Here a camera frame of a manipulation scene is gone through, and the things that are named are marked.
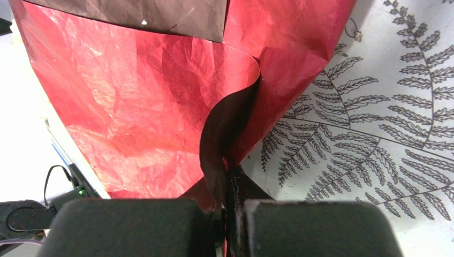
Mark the floral tablecloth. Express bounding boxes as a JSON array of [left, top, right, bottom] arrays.
[[241, 1, 453, 256]]

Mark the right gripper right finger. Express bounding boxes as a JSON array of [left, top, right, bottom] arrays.
[[227, 167, 402, 256]]

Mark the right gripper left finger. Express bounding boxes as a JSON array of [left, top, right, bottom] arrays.
[[38, 180, 224, 256]]

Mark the dark red wrapping paper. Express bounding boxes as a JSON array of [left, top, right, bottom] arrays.
[[10, 1, 355, 203]]

